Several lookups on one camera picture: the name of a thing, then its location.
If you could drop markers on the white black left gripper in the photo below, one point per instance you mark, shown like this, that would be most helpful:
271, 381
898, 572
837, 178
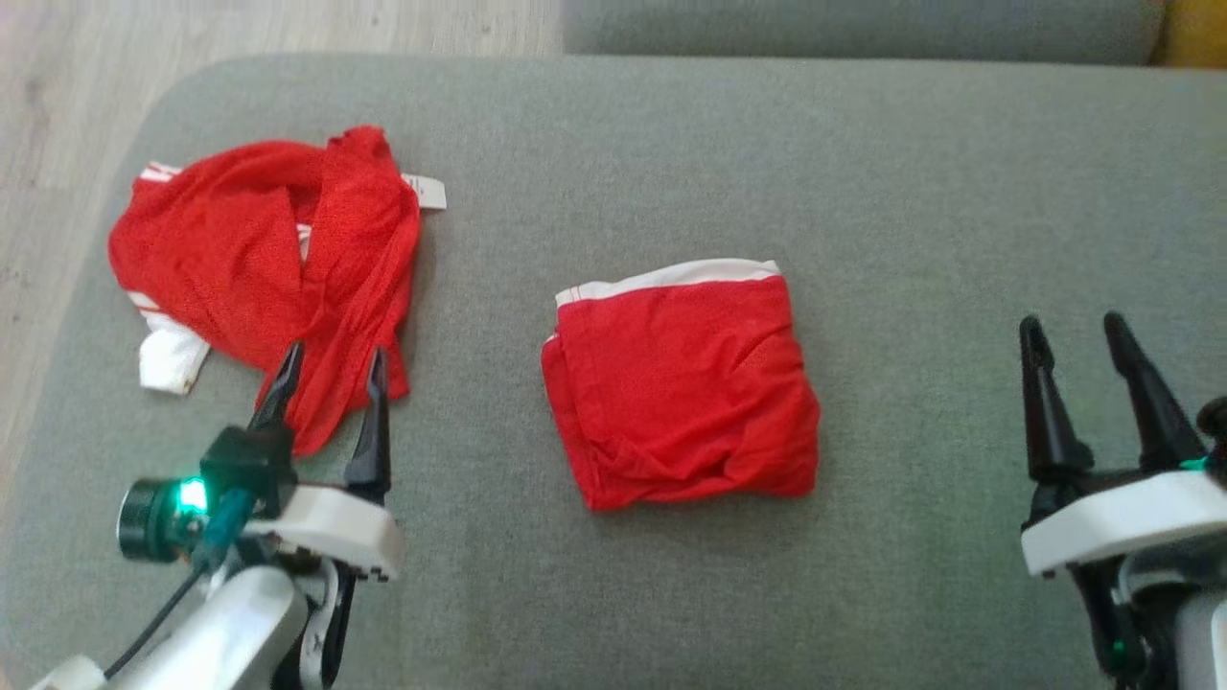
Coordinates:
326, 527

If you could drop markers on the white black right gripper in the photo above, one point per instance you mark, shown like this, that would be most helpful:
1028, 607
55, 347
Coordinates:
1122, 522

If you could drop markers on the red white garment with tag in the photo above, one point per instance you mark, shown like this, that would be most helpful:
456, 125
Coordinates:
211, 249

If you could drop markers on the red garment with white waistband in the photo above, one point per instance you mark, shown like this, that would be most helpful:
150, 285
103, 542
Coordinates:
681, 383

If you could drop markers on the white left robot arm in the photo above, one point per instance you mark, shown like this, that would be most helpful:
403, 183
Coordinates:
230, 623

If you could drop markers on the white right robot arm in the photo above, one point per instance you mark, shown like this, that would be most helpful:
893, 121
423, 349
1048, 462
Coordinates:
1198, 632

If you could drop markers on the large grey sofa chaise cushion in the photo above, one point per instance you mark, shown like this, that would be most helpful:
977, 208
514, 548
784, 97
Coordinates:
863, 192

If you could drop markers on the wide yellow sofa back cushion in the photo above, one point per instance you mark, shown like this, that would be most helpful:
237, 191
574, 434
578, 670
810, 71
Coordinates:
1198, 29

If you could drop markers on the grey sofa seat cushion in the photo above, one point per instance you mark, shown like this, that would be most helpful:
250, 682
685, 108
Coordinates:
863, 29

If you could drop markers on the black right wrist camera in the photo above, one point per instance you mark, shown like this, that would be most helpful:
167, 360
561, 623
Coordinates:
1214, 422

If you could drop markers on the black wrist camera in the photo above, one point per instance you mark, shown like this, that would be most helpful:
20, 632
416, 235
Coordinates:
1214, 422
149, 522

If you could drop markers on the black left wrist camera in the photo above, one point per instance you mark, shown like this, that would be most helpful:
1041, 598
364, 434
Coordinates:
149, 522

